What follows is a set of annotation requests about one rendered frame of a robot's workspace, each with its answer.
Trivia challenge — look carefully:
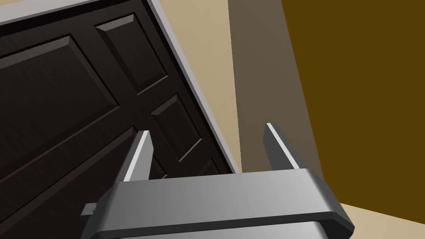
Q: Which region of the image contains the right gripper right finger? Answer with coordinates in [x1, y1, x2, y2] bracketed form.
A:
[263, 122, 308, 171]

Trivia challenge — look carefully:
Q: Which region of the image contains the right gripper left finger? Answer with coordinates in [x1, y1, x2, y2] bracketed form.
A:
[114, 130, 154, 183]

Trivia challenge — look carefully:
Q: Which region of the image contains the dark brown panelled door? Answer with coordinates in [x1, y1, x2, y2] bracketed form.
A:
[0, 0, 234, 239]

